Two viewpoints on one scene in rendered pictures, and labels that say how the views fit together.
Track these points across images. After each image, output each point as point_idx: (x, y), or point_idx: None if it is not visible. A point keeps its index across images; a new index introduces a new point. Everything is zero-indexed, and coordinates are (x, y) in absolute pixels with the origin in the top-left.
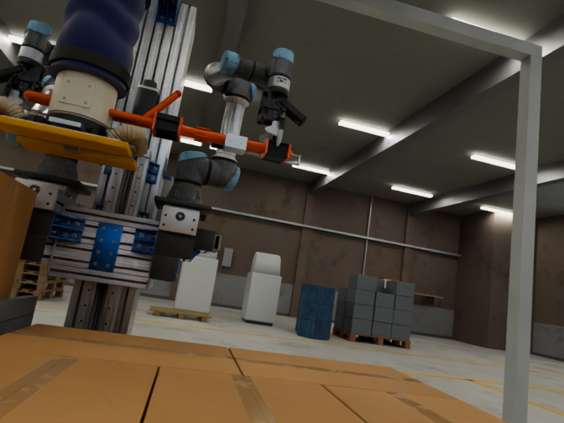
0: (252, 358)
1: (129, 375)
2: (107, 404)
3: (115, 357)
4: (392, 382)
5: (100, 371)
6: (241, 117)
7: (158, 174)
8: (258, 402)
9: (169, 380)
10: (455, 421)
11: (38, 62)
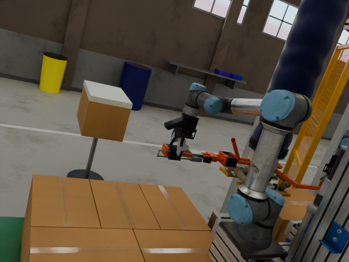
0: (133, 254)
1: (162, 219)
2: (155, 203)
3: (176, 232)
4: (57, 241)
5: (170, 220)
6: (258, 141)
7: (307, 228)
8: (124, 209)
9: (151, 218)
10: (59, 206)
11: (335, 154)
